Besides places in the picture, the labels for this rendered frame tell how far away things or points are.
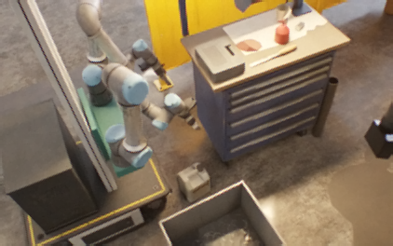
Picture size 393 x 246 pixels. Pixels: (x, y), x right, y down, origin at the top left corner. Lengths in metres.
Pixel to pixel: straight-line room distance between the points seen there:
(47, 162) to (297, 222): 1.63
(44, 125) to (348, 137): 2.22
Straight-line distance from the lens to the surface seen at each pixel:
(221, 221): 2.28
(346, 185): 2.84
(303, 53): 2.22
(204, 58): 2.05
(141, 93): 1.52
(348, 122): 3.19
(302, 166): 2.84
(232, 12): 3.30
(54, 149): 2.06
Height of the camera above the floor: 2.36
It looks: 50 degrees down
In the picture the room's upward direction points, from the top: 7 degrees counter-clockwise
